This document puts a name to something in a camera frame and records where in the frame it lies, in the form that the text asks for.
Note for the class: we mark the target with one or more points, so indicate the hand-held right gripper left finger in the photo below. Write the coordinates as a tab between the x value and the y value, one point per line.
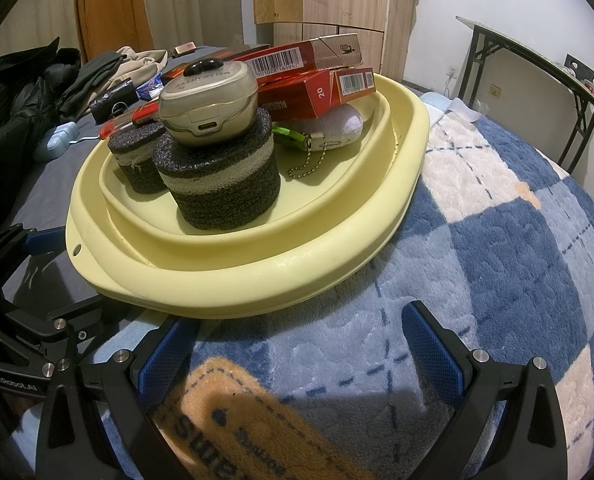
164	360

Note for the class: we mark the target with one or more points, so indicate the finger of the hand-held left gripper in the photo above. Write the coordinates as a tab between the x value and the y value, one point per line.
47	241
72	317

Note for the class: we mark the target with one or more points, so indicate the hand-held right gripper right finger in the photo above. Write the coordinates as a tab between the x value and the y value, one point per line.
434	355

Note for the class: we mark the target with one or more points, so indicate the small black foam disc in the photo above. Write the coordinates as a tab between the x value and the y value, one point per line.
137	160

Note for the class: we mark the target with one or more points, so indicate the red white cigarette box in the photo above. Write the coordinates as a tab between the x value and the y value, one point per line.
127	120

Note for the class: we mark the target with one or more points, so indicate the yellow oval plastic basin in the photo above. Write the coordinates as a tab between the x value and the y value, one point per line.
277	240

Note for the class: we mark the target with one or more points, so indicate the large black foam disc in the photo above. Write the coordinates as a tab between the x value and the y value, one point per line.
222	185

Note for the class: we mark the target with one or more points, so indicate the beige earbuds case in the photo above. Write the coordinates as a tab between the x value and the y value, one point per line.
202	105

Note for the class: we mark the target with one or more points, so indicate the orange red cigarette box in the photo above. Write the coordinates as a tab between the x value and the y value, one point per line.
317	97

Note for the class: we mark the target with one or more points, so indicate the red cigarette box beige lid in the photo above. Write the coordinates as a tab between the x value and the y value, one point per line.
297	57

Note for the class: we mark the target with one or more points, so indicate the pale blue power adapter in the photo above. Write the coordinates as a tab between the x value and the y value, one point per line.
57	140

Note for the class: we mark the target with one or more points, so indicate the blue white checked blanket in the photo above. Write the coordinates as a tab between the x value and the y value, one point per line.
477	260

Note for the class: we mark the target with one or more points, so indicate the black jacket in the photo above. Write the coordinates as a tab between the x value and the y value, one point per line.
17	100

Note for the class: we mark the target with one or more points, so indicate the black leather pouch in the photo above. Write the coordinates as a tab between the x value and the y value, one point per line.
109	100

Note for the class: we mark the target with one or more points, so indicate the dark green clothes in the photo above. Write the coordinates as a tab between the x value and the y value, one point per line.
89	80

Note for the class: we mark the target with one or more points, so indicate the blue printed packet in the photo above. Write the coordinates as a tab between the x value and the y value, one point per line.
151	87

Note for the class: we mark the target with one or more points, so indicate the beige clothes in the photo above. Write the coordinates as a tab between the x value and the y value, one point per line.
139	62

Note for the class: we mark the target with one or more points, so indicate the small pink box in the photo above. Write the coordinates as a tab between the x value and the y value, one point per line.
183	49

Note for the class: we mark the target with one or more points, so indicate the orange brown curtain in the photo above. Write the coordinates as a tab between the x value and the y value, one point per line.
107	5

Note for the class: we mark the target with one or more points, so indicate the beige curtain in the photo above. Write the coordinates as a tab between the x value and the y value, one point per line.
192	0

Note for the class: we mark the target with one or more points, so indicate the black cup tray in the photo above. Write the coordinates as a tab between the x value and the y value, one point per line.
577	67

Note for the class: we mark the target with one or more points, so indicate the black folding table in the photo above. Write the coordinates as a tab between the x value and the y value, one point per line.
527	42

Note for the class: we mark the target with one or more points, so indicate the yellowed wall socket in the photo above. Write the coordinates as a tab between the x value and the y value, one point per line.
497	91

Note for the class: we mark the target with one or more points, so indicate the white wall socket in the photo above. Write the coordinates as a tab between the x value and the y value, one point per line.
452	71

